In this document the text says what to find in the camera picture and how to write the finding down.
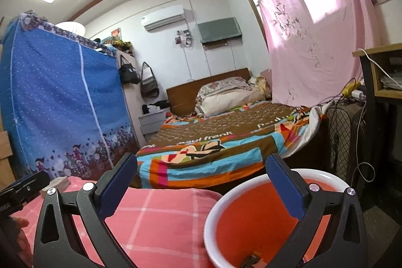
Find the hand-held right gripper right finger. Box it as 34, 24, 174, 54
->
265, 153, 368, 268

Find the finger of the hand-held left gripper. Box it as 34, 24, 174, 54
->
0, 176, 35, 198
13, 171, 51, 202

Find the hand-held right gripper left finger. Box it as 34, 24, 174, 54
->
33, 152, 139, 268

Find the orange bucket with white rim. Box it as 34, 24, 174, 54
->
204, 168, 355, 268

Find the person's left hand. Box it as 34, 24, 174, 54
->
6, 217, 32, 256

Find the beige tissue pack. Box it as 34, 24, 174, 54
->
41, 177, 70, 193

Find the light wooden cabinet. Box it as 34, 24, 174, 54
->
0, 130, 16, 181

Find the pink checked tablecloth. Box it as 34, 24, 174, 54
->
9, 175, 222, 268

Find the grey nightstand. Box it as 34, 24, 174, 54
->
139, 108, 172, 135

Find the black mesh fan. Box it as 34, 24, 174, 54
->
325, 103, 377, 187

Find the colourful printed bedsheet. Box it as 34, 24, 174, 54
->
130, 100, 329, 190

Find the black cloth on nightstand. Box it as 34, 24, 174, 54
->
142, 100, 170, 113

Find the blue dotted fabric wardrobe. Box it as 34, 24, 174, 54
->
0, 13, 140, 181

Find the cream pillow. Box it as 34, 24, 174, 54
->
197, 89, 267, 117

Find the grey tote bag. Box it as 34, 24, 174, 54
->
140, 62, 159, 98

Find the wooden bed headboard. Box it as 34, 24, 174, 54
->
166, 68, 252, 116

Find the yellow crumpled cloth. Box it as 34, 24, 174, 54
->
249, 76, 272, 97

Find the black handbag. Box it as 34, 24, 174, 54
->
119, 55, 141, 85

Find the floral pillow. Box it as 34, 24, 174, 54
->
196, 77, 252, 99

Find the yellow white power strip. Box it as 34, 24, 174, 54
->
342, 80, 366, 99

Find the pile of clothes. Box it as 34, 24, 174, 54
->
94, 29, 134, 53

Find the stack of papers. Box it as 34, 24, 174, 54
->
380, 58, 402, 89

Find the pink hanging sheet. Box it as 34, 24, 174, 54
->
258, 0, 377, 107

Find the white lampshade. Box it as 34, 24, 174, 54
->
55, 21, 86, 36

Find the white air conditioner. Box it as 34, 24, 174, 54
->
141, 5, 185, 31

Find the white cable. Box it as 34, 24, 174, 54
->
358, 48, 402, 82

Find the wooden desk with black frame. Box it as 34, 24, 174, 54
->
352, 43, 402, 193

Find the wall-mounted flat television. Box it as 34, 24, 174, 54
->
195, 17, 243, 45

